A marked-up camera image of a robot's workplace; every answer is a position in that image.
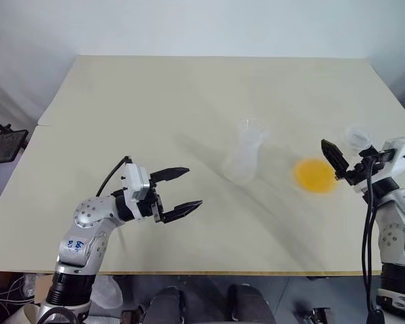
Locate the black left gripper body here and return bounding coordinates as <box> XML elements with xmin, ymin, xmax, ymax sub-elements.
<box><xmin>138</xmin><ymin>178</ymin><xmax>167</xmax><ymax>224</ymax></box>

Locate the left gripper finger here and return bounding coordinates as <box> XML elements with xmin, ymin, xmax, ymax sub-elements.
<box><xmin>159</xmin><ymin>199</ymin><xmax>204</xmax><ymax>225</ymax></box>
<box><xmin>150</xmin><ymin>167</ymin><xmax>191</xmax><ymax>185</ymax></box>

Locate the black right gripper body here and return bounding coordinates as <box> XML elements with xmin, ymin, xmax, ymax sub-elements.
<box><xmin>337</xmin><ymin>151</ymin><xmax>395</xmax><ymax>186</ymax></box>

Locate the small clear plastic cup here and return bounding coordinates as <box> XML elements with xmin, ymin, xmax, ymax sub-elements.
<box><xmin>343</xmin><ymin>124</ymin><xmax>376</xmax><ymax>151</ymax></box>

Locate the clear plastic measuring cup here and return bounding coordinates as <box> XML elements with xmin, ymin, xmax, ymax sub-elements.
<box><xmin>221</xmin><ymin>117</ymin><xmax>271</xmax><ymax>185</ymax></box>

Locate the clear plastic bag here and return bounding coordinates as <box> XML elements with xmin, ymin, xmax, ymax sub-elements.
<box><xmin>93</xmin><ymin>275</ymin><xmax>123</xmax><ymax>310</ymax></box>

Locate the black flat panel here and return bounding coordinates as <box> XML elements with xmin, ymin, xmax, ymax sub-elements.
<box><xmin>0</xmin><ymin>129</ymin><xmax>30</xmax><ymax>167</ymax></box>

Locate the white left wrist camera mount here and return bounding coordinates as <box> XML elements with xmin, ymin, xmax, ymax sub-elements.
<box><xmin>120</xmin><ymin>163</ymin><xmax>153</xmax><ymax>221</ymax></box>

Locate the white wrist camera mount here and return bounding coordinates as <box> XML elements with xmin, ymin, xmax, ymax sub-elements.
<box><xmin>354</xmin><ymin>136</ymin><xmax>405</xmax><ymax>195</ymax></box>
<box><xmin>120</xmin><ymin>163</ymin><xmax>153</xmax><ymax>221</ymax></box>

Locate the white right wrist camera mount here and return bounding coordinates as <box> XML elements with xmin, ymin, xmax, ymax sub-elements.
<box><xmin>354</xmin><ymin>136</ymin><xmax>405</xmax><ymax>195</ymax></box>

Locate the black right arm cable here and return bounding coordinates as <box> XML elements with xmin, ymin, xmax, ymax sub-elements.
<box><xmin>360</xmin><ymin>157</ymin><xmax>386</xmax><ymax>324</ymax></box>

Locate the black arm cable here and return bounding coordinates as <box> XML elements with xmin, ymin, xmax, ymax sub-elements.
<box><xmin>360</xmin><ymin>157</ymin><xmax>386</xmax><ymax>324</ymax></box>
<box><xmin>95</xmin><ymin>155</ymin><xmax>133</xmax><ymax>197</ymax></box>

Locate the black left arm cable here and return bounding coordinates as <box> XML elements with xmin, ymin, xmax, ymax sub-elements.
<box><xmin>95</xmin><ymin>155</ymin><xmax>133</xmax><ymax>197</ymax></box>

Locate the white cable bundle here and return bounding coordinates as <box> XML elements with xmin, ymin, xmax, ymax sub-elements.
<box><xmin>0</xmin><ymin>269</ymin><xmax>36</xmax><ymax>324</ymax></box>

